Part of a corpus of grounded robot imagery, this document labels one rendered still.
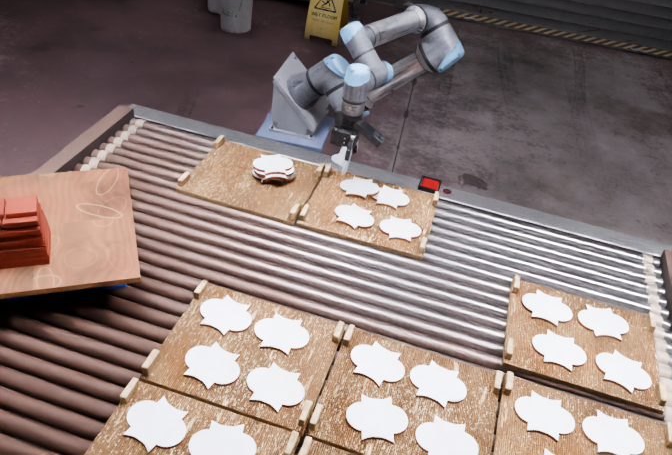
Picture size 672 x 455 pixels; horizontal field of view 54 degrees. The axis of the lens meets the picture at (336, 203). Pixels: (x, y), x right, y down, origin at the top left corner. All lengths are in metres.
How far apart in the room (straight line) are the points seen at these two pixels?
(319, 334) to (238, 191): 0.66
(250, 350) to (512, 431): 0.66
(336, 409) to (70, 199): 0.97
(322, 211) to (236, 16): 3.76
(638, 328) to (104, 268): 1.48
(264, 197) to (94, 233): 0.58
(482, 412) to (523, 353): 0.25
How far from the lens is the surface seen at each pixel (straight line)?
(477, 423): 1.67
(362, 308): 1.86
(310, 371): 1.67
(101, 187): 2.06
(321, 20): 5.72
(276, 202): 2.16
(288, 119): 2.62
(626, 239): 2.48
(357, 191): 2.23
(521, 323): 1.94
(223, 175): 2.27
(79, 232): 1.90
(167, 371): 1.66
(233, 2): 5.69
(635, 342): 2.05
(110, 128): 2.53
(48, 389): 1.70
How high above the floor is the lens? 2.23
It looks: 36 degrees down
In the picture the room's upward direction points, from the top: 9 degrees clockwise
